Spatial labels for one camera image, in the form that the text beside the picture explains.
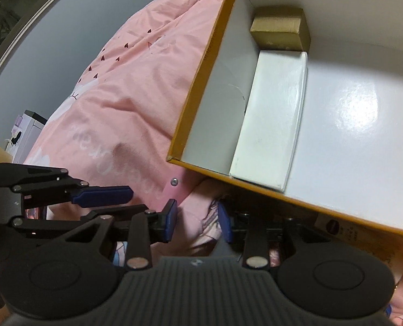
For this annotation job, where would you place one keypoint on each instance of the small gold box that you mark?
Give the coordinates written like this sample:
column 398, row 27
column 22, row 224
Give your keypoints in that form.
column 279, row 23

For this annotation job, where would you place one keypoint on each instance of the white cabinet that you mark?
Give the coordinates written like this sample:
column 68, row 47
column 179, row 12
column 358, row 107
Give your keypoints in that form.
column 31, row 135

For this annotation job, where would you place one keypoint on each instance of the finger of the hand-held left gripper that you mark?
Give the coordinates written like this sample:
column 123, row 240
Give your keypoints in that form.
column 52, row 225
column 103, row 195

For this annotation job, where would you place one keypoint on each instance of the orange cardboard box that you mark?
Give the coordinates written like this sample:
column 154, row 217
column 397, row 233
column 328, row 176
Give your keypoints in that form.
column 357, row 142

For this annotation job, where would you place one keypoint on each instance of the white rectangular box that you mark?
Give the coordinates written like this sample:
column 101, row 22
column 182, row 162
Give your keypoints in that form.
column 272, row 119

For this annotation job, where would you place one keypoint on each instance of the pink printed blanket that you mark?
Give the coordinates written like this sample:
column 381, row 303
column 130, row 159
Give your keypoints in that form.
column 120, row 108

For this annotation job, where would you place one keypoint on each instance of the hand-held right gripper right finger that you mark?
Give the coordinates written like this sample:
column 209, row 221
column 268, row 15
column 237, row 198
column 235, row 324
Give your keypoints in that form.
column 223, row 224

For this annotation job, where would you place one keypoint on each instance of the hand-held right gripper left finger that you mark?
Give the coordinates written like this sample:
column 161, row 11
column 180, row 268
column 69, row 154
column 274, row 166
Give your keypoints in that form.
column 171, row 220

